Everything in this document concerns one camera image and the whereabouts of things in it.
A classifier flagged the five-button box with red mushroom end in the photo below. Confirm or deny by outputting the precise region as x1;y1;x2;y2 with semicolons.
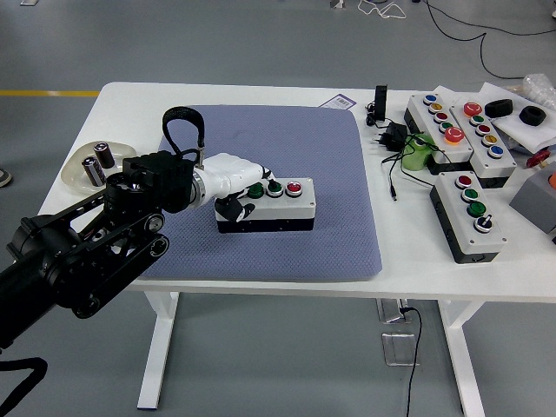
449;100;519;189

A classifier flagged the black upright device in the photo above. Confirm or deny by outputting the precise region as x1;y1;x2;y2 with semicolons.
374;84;389;122

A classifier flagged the five-button box with blue end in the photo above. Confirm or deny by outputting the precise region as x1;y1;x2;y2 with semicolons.
403;92;475;175

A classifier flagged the translucent beige dish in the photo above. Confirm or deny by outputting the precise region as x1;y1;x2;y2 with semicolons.
62;141;139;195

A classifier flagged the three-button grey control box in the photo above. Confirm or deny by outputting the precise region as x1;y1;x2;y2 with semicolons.
215;176;316;235

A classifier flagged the four-button grey control box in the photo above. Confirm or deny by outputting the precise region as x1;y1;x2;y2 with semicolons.
429;171;508;265

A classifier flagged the yellow floor tape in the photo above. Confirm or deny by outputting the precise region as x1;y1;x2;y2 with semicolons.
0;89;101;97

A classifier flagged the white table leg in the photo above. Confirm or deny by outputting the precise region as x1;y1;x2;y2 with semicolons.
436;299;486;417
136;291;182;410

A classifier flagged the black adapter cord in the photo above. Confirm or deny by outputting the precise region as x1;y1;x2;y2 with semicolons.
381;132;448;203

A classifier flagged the grey box with orange button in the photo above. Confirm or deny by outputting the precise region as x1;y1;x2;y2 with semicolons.
508;162;556;235

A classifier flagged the black foam ring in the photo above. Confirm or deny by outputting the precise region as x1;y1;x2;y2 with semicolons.
485;99;513;118
520;105;546;127

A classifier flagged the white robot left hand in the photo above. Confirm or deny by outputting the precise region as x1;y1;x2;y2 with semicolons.
200;152;280;223

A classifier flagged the green plastic object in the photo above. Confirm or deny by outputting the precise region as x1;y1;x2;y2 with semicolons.
401;133;440;171

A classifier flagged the white foam sheet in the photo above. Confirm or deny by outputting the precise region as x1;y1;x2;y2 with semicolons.
480;81;556;154

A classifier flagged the red small object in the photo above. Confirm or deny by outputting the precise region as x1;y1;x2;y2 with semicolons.
527;149;556;169

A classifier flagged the dark cylinder with silver cap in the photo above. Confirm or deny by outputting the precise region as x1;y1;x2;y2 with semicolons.
82;156;105;188
94;142;116;169

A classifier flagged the purple-edged label card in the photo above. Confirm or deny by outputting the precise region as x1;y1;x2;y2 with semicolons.
321;93;358;109

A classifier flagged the black power adapter plug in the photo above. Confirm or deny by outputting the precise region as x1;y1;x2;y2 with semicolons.
371;122;410;153

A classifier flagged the black floor cable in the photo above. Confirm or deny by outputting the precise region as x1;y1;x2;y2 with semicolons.
423;0;556;80

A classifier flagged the clear plastic bag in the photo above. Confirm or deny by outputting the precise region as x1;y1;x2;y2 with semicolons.
512;72;556;112

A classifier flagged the black cable under table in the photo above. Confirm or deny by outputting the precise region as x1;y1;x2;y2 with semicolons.
399;307;425;417

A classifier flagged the grey-blue padded mat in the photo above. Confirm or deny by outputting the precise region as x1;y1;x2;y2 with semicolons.
141;103;384;282

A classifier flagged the white floor cable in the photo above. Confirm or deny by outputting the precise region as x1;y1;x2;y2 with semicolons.
358;0;408;21

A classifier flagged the clear floor bracket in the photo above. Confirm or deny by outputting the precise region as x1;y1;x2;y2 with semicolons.
376;298;409;323
381;332;420;367

